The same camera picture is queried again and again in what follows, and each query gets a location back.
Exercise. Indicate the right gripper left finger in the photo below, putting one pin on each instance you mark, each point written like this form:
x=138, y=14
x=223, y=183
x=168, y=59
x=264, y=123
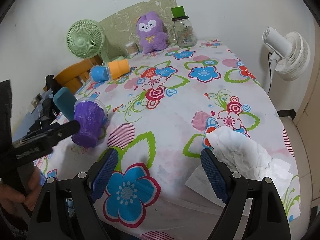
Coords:
x=64, y=209

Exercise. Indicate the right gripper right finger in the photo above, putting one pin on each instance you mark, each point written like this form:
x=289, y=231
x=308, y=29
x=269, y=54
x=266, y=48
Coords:
x=267, y=218

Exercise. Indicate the purple plastic cup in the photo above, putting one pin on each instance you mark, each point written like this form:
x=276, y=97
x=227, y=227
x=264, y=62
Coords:
x=91, y=114

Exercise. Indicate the blue plastic cup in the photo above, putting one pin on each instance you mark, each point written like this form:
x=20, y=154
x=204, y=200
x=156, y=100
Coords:
x=99, y=74

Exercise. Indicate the orange plastic cup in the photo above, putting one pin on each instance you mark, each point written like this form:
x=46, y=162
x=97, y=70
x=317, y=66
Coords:
x=118, y=68

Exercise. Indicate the person's left hand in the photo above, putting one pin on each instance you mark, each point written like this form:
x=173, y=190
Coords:
x=10, y=196

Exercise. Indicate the black clothes pile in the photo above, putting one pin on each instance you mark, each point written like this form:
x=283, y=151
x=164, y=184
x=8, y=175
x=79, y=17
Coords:
x=49, y=110

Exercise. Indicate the crumpled white tissue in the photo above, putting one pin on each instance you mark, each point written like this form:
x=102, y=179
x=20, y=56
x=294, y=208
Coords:
x=244, y=155

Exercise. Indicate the teal cylindrical bottle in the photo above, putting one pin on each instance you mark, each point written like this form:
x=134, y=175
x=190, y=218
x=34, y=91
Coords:
x=65, y=101

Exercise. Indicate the floral tablecloth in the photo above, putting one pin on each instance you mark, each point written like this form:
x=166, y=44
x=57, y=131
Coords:
x=158, y=117

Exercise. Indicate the green desk fan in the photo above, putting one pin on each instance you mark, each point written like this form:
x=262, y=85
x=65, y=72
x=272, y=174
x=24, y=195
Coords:
x=86, y=39

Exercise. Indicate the cotton swab container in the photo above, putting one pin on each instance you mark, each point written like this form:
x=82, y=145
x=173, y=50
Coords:
x=132, y=48

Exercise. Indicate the white standing fan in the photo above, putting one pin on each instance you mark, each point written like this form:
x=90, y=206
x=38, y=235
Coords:
x=289, y=55

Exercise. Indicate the purple plush toy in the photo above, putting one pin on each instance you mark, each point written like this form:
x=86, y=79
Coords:
x=150, y=30

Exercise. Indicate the glass jar with black lid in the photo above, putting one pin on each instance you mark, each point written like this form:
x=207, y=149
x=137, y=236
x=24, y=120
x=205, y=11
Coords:
x=183, y=31

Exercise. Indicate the green box on jar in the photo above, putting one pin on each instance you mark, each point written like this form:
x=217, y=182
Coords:
x=178, y=12

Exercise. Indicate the white wall socket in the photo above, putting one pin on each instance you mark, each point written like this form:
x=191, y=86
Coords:
x=36, y=101

